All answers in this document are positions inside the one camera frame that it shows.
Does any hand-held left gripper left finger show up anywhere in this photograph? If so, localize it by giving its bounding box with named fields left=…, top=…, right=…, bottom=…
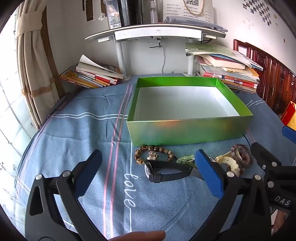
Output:
left=24, top=149, right=109, bottom=241

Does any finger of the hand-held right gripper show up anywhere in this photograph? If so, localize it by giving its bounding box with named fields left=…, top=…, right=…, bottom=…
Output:
left=282, top=125, right=296, bottom=144
left=251, top=142, right=282, bottom=172

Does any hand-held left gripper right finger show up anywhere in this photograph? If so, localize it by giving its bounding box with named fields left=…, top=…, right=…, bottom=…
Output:
left=192, top=149, right=272, bottom=241

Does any pink bead bracelet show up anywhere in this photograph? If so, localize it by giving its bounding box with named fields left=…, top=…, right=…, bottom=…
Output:
left=231, top=144, right=254, bottom=171

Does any green jade pendant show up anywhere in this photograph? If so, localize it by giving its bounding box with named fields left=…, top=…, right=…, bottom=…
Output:
left=176, top=154, right=197, bottom=166

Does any black wristwatch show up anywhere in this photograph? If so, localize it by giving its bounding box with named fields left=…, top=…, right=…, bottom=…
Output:
left=144, top=160, right=204, bottom=183

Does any green cardboard box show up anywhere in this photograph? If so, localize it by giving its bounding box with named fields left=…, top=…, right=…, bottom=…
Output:
left=126, top=76, right=253, bottom=147

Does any brown bead bracelet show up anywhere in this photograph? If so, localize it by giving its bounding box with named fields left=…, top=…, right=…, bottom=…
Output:
left=134, top=145, right=174, bottom=165

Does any person's left hand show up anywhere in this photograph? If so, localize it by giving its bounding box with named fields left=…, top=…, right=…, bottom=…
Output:
left=109, top=230, right=166, bottom=241

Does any red and yellow bag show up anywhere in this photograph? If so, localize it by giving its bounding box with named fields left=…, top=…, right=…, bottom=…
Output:
left=280, top=101, right=296, bottom=131

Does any blue striped blanket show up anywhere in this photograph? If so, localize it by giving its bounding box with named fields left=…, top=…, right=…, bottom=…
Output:
left=15, top=75, right=296, bottom=241

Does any carved wooden headboard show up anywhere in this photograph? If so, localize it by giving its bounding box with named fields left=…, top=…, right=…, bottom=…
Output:
left=233, top=39, right=296, bottom=114

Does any large stack of books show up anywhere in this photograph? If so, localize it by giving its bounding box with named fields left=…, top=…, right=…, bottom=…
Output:
left=185, top=42, right=264, bottom=94

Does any small stack of books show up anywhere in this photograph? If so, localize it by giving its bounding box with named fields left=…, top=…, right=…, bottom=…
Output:
left=60, top=54, right=125, bottom=89

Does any beige curtain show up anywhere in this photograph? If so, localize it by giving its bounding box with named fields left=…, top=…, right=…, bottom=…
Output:
left=14, top=0, right=67, bottom=130

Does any clear plastic folder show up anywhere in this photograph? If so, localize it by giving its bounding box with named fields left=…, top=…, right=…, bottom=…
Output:
left=162, top=16, right=228, bottom=33

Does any white desk shelf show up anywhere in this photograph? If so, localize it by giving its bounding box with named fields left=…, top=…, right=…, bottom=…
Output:
left=84, top=23, right=227, bottom=80

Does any printed carton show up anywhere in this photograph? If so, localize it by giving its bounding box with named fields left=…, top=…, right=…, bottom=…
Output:
left=103, top=0, right=121, bottom=29

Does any white printed paper sign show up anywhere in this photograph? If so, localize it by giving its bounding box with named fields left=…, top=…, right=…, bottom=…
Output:
left=163, top=0, right=215, bottom=24

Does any black cylinder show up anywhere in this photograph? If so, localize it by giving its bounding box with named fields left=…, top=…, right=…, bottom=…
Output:
left=118, top=0, right=146, bottom=26

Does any grey spray bottle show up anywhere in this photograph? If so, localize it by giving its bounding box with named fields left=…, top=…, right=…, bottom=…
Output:
left=148, top=0, right=159, bottom=24

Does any thin black cable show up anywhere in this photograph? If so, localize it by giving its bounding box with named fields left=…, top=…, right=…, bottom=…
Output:
left=242, top=132, right=255, bottom=149

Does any white cable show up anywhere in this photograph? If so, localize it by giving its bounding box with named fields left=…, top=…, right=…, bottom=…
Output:
left=161, top=42, right=176, bottom=74

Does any grey mosaic wall sticker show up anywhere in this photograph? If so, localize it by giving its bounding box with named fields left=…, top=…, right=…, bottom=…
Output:
left=242, top=0, right=279, bottom=26

